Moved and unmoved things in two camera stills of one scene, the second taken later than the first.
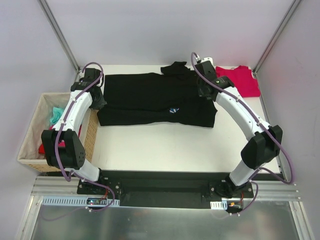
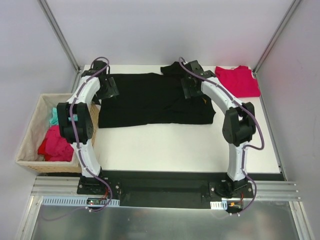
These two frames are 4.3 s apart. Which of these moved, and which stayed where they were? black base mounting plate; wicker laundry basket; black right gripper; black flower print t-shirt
Moved: black right gripper
Stayed: wicker laundry basket; black flower print t-shirt; black base mounting plate
